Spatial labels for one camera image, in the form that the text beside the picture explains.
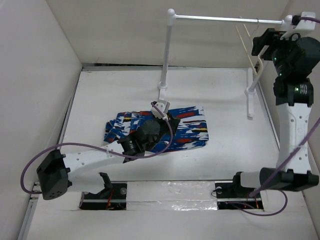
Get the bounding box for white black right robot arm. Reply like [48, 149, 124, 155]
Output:
[231, 28, 320, 197]

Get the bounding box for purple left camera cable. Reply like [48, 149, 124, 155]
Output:
[20, 102, 175, 195]

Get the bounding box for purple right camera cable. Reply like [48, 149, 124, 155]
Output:
[234, 13, 320, 216]

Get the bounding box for white metal clothes rack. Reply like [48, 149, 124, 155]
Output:
[158, 8, 293, 119]

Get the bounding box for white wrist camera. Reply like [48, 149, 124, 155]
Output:
[279, 11, 316, 40]
[151, 100, 170, 119]

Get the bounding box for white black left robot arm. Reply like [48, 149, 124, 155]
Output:
[36, 113, 181, 201]

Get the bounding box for blue white red patterned trousers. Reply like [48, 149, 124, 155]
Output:
[103, 105, 209, 152]

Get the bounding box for purple camera cable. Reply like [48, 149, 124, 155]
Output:
[234, 13, 320, 216]
[20, 102, 175, 195]

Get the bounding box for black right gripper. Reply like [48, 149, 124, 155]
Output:
[251, 27, 304, 77]

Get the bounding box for black base rail with tape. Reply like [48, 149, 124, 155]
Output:
[79, 180, 264, 211]

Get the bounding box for beige wooden clothes hanger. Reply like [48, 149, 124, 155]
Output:
[234, 23, 264, 77]

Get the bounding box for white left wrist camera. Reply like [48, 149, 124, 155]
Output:
[151, 100, 170, 119]

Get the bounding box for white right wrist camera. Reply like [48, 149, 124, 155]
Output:
[279, 11, 316, 40]

